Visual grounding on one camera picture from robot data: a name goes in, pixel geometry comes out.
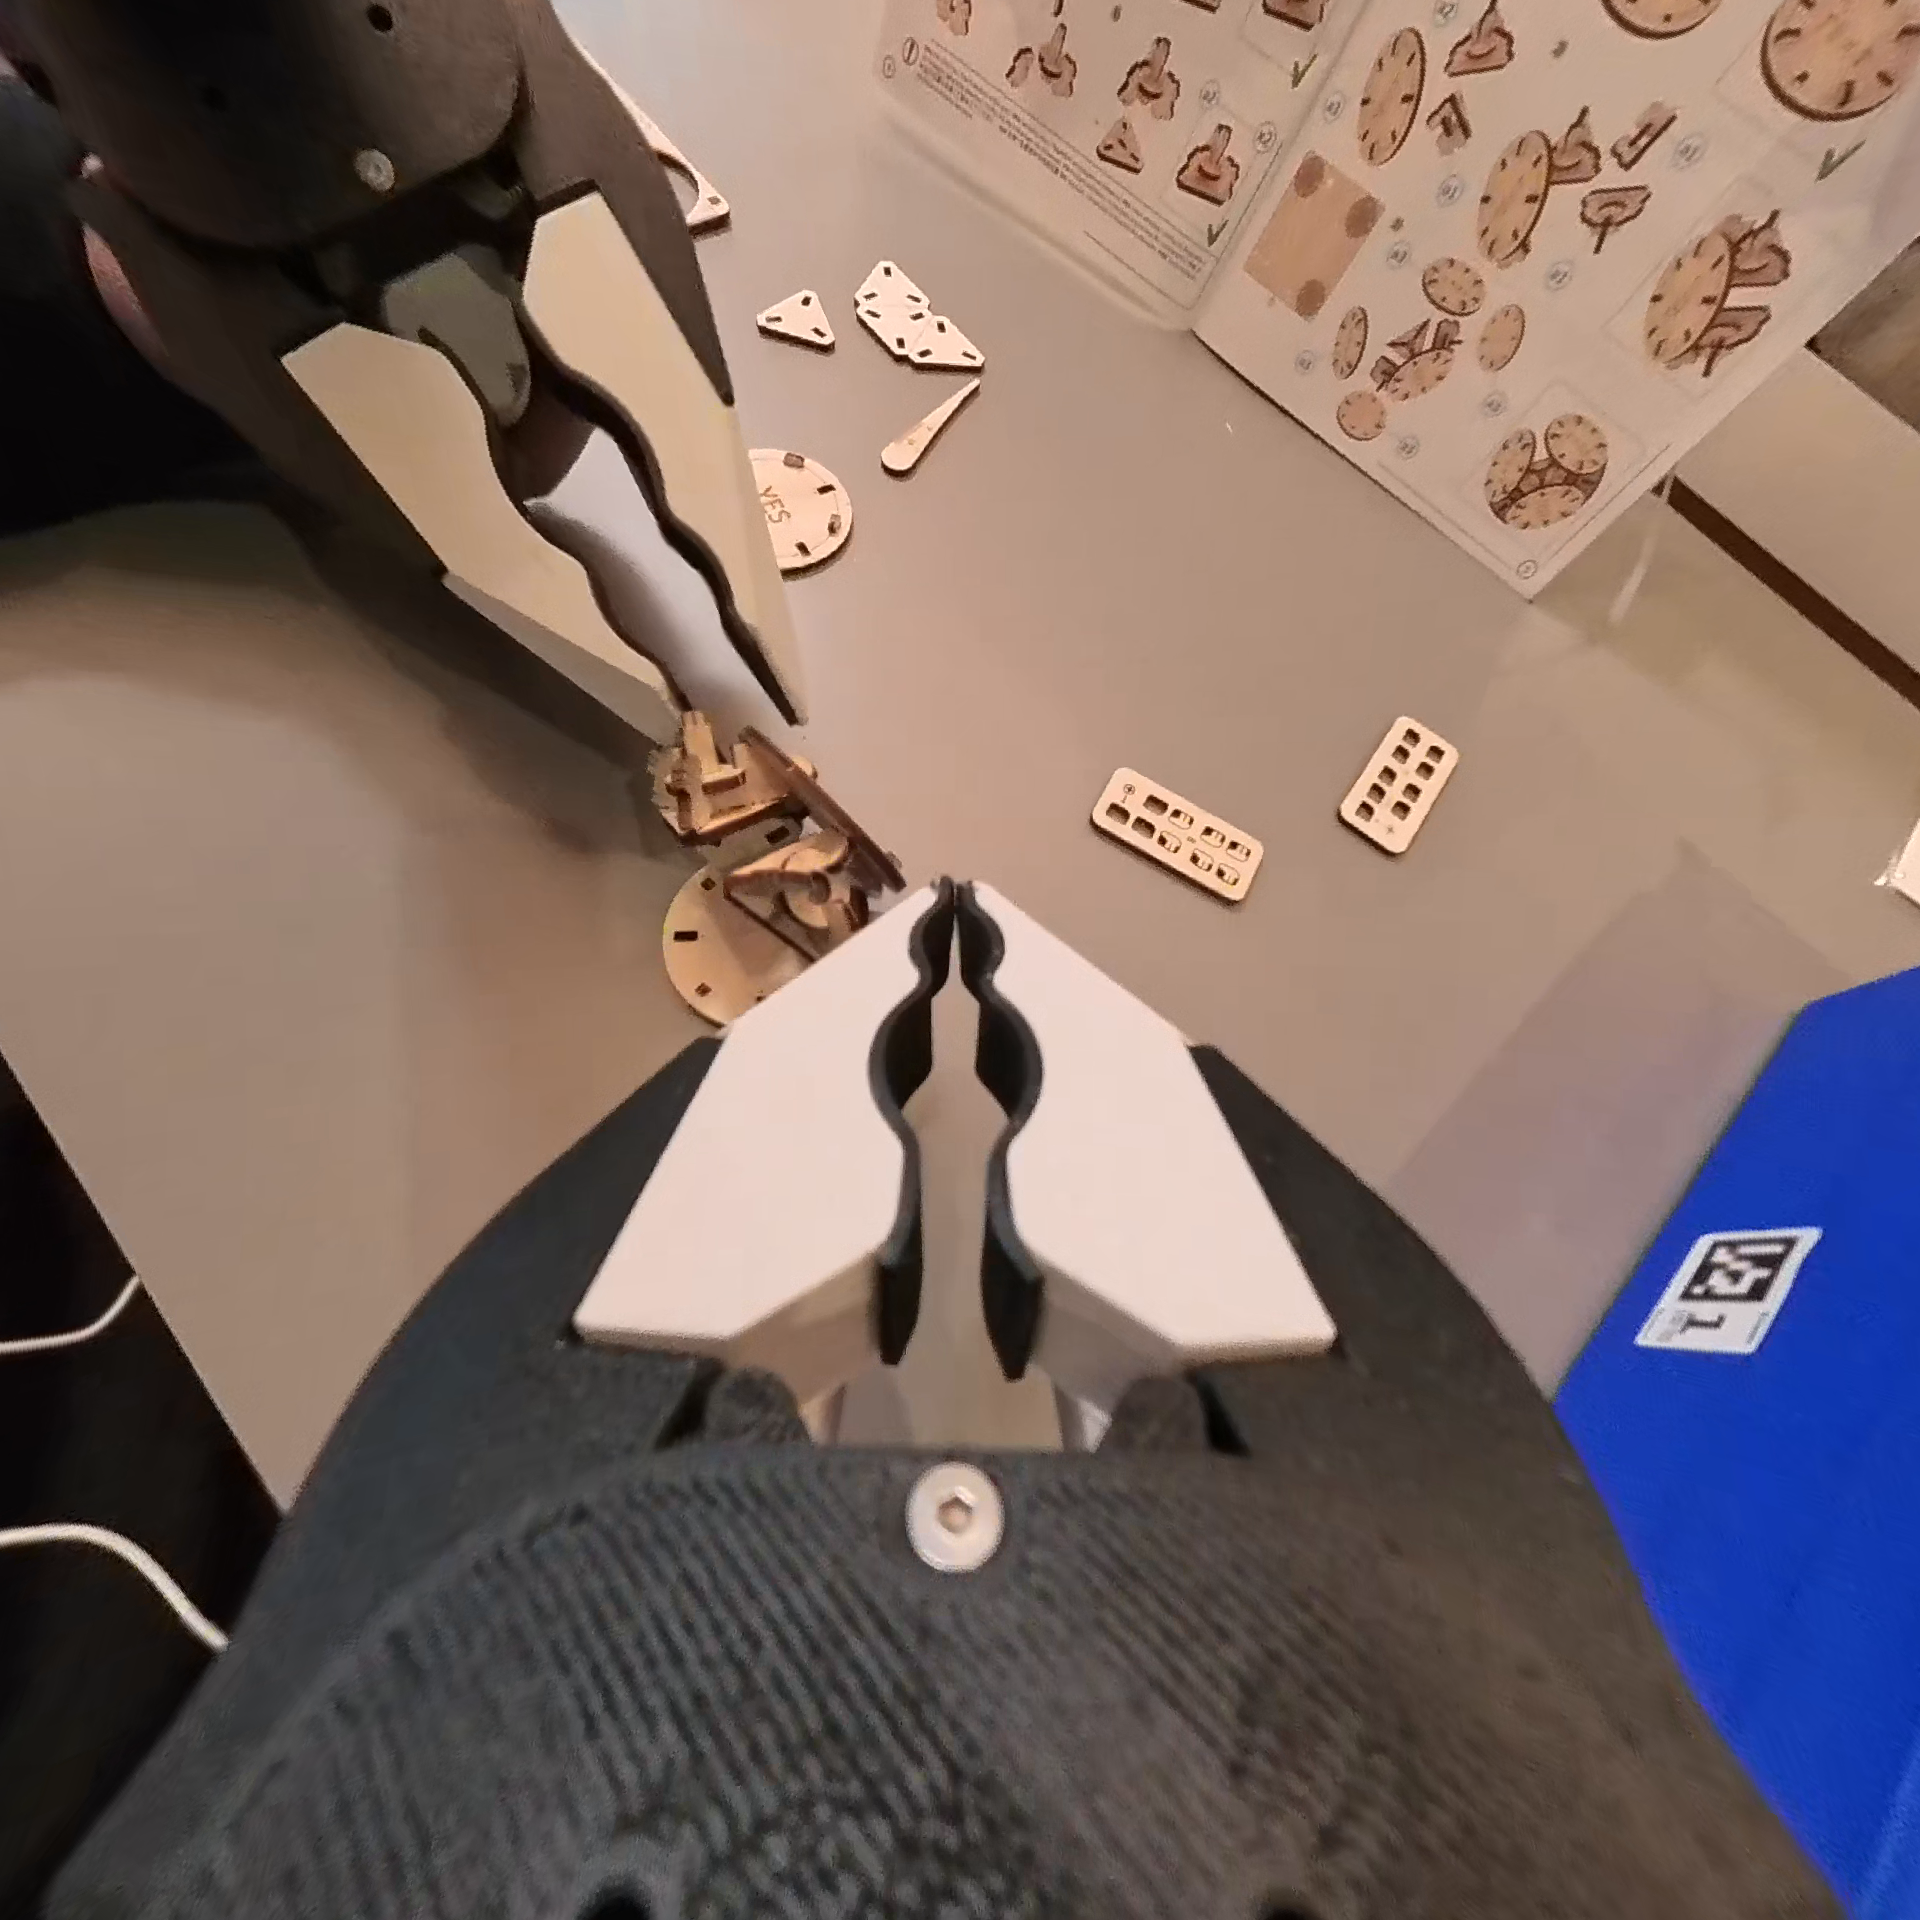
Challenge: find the white cable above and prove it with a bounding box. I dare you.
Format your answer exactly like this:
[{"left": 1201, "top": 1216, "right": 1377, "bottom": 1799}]
[
  {"left": 0, "top": 1271, "right": 145, "bottom": 1359},
  {"left": 0, "top": 1520, "right": 231, "bottom": 1656}
]

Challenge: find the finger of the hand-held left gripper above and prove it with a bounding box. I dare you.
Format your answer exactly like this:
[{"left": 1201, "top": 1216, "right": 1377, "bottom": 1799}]
[
  {"left": 513, "top": 0, "right": 814, "bottom": 731},
  {"left": 280, "top": 323, "right": 681, "bottom": 719}
]

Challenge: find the perforated angular wooden part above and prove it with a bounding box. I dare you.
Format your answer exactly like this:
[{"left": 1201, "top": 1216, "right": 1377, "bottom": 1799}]
[{"left": 853, "top": 262, "right": 989, "bottom": 375}]

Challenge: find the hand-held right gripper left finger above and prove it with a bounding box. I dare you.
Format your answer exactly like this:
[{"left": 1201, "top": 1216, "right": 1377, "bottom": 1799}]
[{"left": 568, "top": 883, "right": 958, "bottom": 1444}]

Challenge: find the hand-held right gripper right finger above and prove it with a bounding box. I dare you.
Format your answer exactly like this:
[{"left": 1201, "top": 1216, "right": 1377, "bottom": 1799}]
[{"left": 958, "top": 880, "right": 1338, "bottom": 1451}]

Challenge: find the blue box with tag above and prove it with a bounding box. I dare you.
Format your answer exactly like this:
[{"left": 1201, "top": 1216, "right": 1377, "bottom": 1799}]
[{"left": 1552, "top": 968, "right": 1920, "bottom": 1920}]

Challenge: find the round wooden disc part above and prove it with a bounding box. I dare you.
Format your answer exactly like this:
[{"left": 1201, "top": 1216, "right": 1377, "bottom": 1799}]
[{"left": 744, "top": 449, "right": 854, "bottom": 576}]

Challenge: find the wooden part sheet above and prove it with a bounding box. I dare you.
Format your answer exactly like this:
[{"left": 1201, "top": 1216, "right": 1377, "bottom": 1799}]
[{"left": 642, "top": 103, "right": 734, "bottom": 238}]

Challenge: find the wooden model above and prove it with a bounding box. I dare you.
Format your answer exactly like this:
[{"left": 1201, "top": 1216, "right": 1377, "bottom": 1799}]
[{"left": 645, "top": 708, "right": 909, "bottom": 1032}]

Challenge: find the long rectangular slotted wooden part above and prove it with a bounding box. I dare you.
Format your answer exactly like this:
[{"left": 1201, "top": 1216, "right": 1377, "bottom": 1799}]
[{"left": 1087, "top": 766, "right": 1266, "bottom": 903}]

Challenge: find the instruction sheet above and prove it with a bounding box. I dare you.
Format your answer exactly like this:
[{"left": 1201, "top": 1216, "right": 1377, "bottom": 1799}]
[{"left": 873, "top": 0, "right": 1920, "bottom": 603}]

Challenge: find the short rectangular slotted wooden part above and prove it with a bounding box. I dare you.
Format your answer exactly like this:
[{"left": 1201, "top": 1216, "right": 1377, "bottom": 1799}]
[{"left": 1337, "top": 715, "right": 1459, "bottom": 857}]

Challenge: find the teardrop-shaped wooden part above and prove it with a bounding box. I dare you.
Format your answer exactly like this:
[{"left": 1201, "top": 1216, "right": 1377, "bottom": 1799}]
[{"left": 879, "top": 377, "right": 983, "bottom": 479}]

